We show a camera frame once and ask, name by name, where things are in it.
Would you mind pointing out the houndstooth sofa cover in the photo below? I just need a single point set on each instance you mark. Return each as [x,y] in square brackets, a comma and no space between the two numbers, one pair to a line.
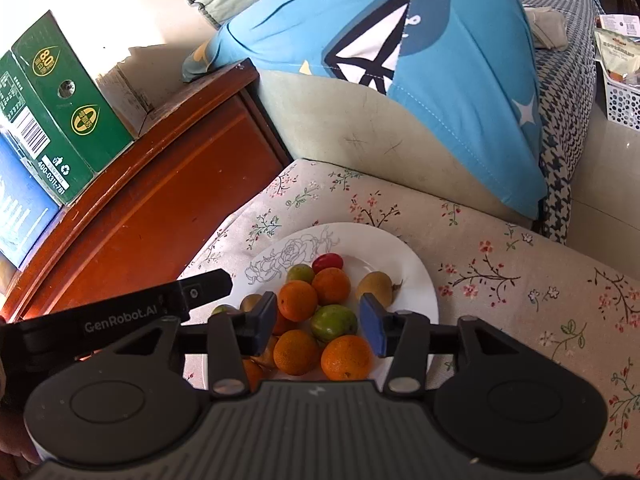
[565,110]

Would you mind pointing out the small green plum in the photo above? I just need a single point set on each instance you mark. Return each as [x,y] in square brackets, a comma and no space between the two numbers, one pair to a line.
[300,273]
[223,309]

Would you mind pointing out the green carton box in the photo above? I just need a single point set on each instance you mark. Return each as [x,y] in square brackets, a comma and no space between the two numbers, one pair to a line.
[65,110]

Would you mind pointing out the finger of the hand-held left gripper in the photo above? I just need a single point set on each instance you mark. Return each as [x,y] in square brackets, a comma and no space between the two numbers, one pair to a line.
[207,287]

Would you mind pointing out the brown kiwi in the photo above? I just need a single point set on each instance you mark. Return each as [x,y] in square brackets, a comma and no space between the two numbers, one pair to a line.
[250,302]
[374,286]

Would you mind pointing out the blue carton box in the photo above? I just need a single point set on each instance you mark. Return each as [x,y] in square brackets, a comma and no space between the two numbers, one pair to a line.
[22,210]

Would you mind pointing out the pale green sofa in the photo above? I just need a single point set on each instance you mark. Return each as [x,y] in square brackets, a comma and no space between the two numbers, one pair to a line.
[350,130]

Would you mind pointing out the red cherry tomato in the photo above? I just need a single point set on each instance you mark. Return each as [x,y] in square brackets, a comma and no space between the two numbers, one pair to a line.
[327,261]

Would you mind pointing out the large green plum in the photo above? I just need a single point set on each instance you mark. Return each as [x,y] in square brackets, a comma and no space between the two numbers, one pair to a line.
[334,322]

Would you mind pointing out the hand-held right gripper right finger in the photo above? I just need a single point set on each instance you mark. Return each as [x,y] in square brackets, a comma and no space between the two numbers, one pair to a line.
[374,325]

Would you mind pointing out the white plate with floral print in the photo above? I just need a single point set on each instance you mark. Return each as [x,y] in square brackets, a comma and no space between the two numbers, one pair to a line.
[400,270]

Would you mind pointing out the blue printed cushion cover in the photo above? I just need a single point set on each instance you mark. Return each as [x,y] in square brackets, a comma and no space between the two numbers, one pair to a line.
[310,25]

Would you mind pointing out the white plastic basket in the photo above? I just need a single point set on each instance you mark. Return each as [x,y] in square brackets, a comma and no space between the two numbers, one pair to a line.
[622,105]

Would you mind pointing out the floral tablecloth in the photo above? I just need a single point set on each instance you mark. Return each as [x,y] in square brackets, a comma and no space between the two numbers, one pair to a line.
[500,285]

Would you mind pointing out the brown wooden cabinet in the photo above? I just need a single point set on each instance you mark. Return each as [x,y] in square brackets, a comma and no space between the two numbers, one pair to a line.
[150,200]

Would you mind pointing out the beige cloth bundle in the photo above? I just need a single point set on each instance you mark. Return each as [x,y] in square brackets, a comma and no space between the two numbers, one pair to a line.
[547,27]

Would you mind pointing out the snack packet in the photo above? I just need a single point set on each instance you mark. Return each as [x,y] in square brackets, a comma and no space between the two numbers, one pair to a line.
[620,50]

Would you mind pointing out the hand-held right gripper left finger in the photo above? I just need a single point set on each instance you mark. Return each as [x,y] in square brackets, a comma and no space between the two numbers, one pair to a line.
[265,322]

